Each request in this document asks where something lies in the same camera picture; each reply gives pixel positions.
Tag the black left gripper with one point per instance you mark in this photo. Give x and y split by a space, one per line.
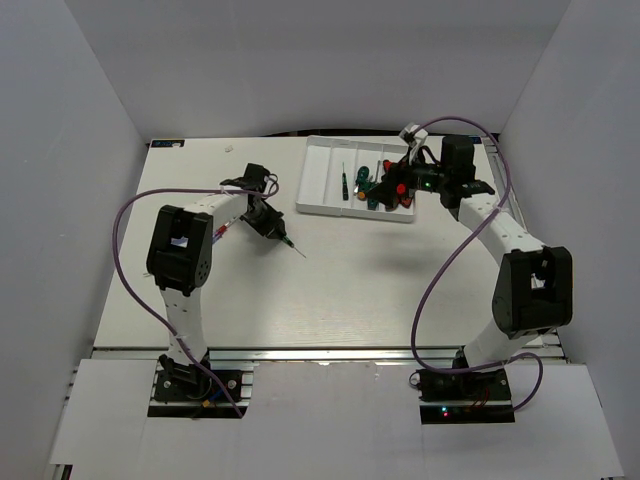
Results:
275 220

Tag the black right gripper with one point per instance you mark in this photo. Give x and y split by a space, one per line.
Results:
401 173

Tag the red curved utility knife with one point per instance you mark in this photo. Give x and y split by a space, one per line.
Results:
394 182

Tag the long green screwdriver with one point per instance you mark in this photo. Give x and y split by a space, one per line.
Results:
372 204

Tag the stubby green orange screwdriver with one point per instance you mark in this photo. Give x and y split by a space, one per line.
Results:
363 175

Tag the black green precision screwdriver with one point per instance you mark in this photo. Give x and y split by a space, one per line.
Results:
344 184

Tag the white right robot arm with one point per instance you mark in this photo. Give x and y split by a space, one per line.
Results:
534 288

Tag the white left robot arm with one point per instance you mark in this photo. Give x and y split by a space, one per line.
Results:
180 256

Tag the white compartment tray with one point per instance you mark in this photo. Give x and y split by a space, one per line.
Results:
319 191

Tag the blue table label left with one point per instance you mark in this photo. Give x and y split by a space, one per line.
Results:
167 143

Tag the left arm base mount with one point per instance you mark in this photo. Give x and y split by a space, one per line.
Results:
186 392

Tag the aluminium rail frame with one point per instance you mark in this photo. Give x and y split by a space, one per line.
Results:
327 339

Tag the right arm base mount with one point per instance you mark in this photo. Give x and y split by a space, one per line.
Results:
481 397

